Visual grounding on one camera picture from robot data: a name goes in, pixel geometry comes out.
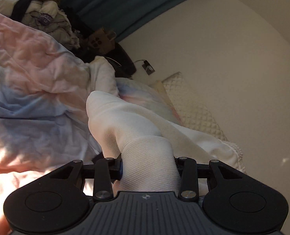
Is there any wall socket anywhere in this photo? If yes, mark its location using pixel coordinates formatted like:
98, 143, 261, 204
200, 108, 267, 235
141, 60, 156, 75

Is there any brown paper bag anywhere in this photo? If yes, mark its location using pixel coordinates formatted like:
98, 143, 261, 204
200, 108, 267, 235
86, 28, 117, 54

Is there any black chair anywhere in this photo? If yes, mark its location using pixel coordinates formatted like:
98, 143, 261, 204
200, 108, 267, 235
76, 42, 137, 80

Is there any cream knit sweater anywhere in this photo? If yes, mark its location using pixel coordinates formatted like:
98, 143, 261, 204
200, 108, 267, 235
86, 90, 246, 199

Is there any pastel tie-dye pillow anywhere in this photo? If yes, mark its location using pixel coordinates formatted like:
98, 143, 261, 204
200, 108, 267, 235
116, 77, 185, 128

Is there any dark clothing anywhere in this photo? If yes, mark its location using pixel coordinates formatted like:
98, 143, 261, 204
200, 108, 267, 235
11, 0, 33, 22

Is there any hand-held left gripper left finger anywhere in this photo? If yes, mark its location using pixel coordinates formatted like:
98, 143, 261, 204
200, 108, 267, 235
48, 157, 124, 200

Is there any white floral garment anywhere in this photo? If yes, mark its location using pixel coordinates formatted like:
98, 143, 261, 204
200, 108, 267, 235
59, 26, 82, 49

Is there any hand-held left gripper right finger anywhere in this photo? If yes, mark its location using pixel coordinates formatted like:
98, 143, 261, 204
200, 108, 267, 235
174, 156, 246, 200

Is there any pastel tie-dye blanket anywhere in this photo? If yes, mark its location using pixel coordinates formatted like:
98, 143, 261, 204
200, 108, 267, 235
0, 8, 118, 196

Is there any quilted cream pillow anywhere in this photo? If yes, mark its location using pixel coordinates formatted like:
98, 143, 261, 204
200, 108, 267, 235
160, 72, 230, 142

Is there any teal curtain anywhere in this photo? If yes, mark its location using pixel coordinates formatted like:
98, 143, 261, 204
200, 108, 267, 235
57, 0, 211, 42

